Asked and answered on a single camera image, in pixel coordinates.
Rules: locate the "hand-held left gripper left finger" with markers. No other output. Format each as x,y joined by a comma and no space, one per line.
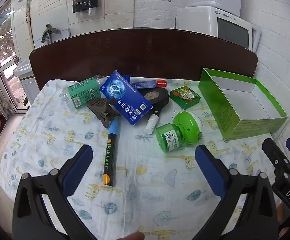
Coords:
77,170

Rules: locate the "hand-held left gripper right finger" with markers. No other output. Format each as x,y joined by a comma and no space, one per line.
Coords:
210,170

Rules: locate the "black marker with blue cap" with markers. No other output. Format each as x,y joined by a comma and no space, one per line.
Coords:
110,155

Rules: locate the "green mosquito repellent device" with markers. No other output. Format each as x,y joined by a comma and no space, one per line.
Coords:
170,137

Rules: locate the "green cardboard box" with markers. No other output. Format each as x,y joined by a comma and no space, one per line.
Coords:
225,110

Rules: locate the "brown hair claw clip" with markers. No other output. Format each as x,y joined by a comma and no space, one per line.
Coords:
100,107

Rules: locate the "black and white marker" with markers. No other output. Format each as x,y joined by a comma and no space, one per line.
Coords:
151,123

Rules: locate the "green labelled packet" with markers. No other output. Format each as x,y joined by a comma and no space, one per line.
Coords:
82,93

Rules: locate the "small green printed box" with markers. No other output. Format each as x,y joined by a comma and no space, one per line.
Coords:
185,96

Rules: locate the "black tape roll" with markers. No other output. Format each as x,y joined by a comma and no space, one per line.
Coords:
160,100

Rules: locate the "blue medicine box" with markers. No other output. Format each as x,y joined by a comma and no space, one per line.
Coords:
125,97

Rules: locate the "red blue card box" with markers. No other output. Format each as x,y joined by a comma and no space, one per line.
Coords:
147,83

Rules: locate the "person's right hand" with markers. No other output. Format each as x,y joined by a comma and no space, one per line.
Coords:
281,212

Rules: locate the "person's left hand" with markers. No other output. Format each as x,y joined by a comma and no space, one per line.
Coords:
132,236

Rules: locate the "giraffe printed blanket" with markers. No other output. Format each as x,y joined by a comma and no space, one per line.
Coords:
147,180

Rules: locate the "small potted plant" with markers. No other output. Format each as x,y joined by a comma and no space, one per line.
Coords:
26,102

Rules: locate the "white sink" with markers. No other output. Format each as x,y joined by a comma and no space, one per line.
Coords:
22,67

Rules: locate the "dark brown wooden headboard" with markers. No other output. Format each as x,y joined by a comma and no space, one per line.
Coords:
135,52

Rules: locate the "glass door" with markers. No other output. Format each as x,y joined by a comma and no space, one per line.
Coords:
4,42

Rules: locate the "white water dispenser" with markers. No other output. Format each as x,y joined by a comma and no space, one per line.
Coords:
202,17

